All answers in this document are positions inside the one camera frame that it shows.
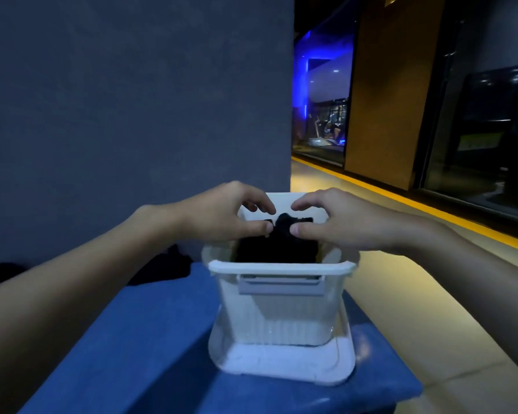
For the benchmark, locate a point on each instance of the person's right hand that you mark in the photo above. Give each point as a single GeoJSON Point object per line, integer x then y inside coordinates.
{"type": "Point", "coordinates": [358, 224]}

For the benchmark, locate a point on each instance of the person's left hand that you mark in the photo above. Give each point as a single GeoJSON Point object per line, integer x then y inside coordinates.
{"type": "Point", "coordinates": [216, 219]}

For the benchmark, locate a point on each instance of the black fingerless glove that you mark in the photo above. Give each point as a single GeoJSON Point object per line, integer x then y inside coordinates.
{"type": "Point", "coordinates": [159, 269]}
{"type": "Point", "coordinates": [282, 222]}
{"type": "Point", "coordinates": [250, 252]}
{"type": "Point", "coordinates": [0, 273]}
{"type": "Point", "coordinates": [302, 247]}

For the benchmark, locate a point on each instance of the white storage box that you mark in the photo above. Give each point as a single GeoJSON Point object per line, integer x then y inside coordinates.
{"type": "Point", "coordinates": [280, 319]}

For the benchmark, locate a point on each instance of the white plastic lid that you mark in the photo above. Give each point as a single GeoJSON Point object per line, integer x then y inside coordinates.
{"type": "Point", "coordinates": [285, 362]}

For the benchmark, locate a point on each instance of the person's left forearm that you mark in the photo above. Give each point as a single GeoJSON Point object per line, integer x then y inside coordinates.
{"type": "Point", "coordinates": [47, 297]}

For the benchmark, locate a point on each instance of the person's right forearm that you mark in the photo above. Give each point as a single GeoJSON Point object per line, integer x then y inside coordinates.
{"type": "Point", "coordinates": [479, 275]}

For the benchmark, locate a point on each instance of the dark gym machine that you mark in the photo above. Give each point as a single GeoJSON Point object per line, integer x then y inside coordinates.
{"type": "Point", "coordinates": [323, 133]}

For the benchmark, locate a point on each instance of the blue padded bench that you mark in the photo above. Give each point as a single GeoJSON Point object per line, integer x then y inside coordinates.
{"type": "Point", "coordinates": [155, 340]}

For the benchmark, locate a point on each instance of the dark glass window panel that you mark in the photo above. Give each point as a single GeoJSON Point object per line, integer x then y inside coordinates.
{"type": "Point", "coordinates": [479, 146]}

